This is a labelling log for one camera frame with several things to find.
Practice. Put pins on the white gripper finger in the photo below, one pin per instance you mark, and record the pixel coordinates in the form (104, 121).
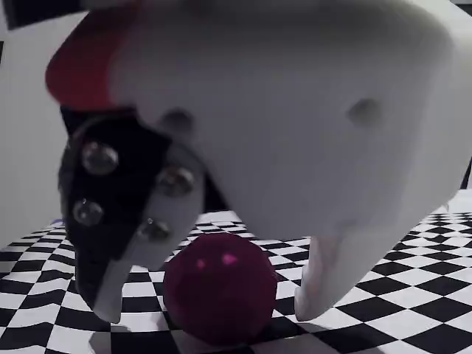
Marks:
(332, 221)

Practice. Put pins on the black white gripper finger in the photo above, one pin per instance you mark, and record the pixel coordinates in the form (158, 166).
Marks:
(110, 191)

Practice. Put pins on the pink faceted ball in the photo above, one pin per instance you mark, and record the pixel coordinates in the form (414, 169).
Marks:
(217, 287)

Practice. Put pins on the black white checkerboard mat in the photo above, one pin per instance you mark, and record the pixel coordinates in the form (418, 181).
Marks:
(405, 295)

